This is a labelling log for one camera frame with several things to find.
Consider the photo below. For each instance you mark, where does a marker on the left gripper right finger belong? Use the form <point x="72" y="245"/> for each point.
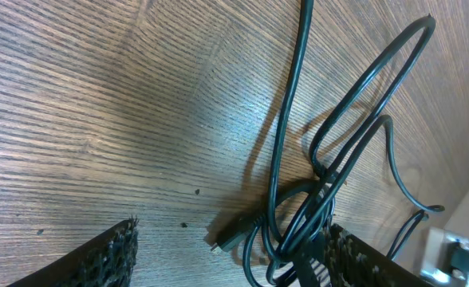
<point x="352" y="262"/>

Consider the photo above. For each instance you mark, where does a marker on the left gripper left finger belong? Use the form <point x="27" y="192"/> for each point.
<point x="106" y="260"/>

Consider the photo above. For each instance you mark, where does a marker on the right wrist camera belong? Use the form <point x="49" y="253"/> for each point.
<point x="445" y="259"/>

